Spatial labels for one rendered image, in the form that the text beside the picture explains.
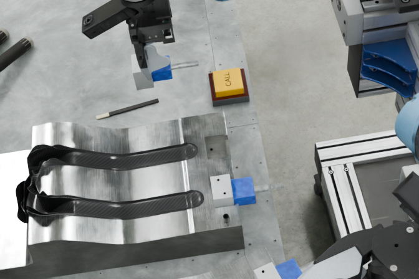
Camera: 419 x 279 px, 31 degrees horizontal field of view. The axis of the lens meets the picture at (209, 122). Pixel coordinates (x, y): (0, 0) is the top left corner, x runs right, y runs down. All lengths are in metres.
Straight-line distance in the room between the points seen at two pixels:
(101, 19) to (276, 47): 1.47
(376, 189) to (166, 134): 0.88
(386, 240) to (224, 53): 1.08
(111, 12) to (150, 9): 0.07
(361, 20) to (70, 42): 0.69
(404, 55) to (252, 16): 1.42
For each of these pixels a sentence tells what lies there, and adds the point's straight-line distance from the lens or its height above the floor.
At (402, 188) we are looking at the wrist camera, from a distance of 0.62.
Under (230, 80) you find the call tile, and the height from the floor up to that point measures 0.84.
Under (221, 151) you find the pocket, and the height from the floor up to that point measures 0.86.
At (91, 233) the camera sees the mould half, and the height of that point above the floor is 0.91.
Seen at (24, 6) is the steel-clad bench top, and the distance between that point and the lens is 1.94.
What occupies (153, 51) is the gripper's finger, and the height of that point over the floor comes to 1.02.
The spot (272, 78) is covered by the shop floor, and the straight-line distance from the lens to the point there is 2.70.
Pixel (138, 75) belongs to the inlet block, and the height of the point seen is 0.95.
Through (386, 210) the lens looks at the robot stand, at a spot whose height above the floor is 0.21.
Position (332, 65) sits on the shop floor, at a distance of 2.74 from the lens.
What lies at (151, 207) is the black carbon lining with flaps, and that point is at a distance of 1.40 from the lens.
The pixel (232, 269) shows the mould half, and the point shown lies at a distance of 1.34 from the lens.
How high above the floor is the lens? 2.06
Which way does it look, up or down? 53 degrees down
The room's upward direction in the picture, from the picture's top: 9 degrees counter-clockwise
